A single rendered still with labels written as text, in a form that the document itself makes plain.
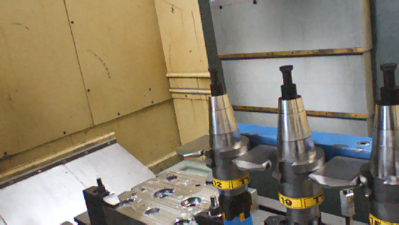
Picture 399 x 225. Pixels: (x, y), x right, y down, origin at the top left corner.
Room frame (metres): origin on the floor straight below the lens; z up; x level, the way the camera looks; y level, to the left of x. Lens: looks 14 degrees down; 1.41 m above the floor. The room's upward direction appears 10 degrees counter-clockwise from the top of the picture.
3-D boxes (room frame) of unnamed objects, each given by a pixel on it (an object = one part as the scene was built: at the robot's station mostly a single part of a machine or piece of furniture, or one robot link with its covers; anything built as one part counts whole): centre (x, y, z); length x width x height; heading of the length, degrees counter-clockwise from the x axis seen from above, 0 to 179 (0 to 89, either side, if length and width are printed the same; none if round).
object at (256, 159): (0.49, -0.06, 1.21); 0.07 x 0.05 x 0.01; 132
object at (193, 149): (0.57, 0.01, 1.21); 0.07 x 0.05 x 0.01; 132
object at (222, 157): (0.53, -0.02, 1.21); 0.06 x 0.06 x 0.03
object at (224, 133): (0.53, -0.02, 1.26); 0.04 x 0.04 x 0.07
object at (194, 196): (0.89, 0.09, 0.97); 0.29 x 0.23 x 0.05; 42
